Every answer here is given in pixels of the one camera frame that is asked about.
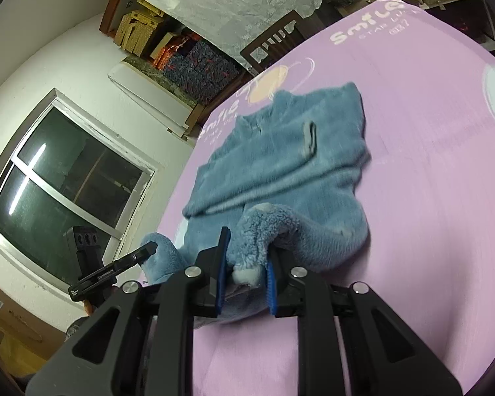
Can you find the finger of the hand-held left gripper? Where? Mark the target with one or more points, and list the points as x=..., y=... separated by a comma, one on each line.
x=134, y=256

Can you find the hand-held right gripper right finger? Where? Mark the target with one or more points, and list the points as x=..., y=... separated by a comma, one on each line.
x=272, y=284

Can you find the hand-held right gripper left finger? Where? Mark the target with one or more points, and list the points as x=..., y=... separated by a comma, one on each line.
x=224, y=272

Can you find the blue fleece jacket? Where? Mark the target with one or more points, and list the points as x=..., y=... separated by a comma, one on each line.
x=280, y=173

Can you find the pink printed bed sheet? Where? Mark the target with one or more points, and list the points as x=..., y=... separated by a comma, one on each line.
x=416, y=214

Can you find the white leaning boards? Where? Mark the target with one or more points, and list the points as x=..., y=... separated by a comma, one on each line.
x=148, y=95

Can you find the green marbled board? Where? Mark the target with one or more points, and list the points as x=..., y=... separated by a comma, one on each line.
x=165, y=80

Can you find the stack of dark floral boxes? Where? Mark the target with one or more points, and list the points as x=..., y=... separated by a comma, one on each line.
x=206, y=70

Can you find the red orange patterned boxes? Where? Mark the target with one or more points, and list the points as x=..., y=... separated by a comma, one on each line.
x=169, y=51

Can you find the dark wooden chair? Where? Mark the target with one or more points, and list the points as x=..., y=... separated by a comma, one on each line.
x=272, y=43

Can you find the brown wooden shelf unit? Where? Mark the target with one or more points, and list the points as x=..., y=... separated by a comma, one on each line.
x=109, y=12

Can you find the white lace cloth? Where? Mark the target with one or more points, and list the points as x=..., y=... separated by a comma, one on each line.
x=239, y=4

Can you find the large aluminium frame window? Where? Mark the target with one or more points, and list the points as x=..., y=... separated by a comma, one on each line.
x=66, y=189

